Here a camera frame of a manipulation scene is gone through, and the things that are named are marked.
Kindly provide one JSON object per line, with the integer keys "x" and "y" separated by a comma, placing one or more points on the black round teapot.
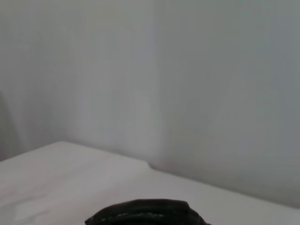
{"x": 145, "y": 214}

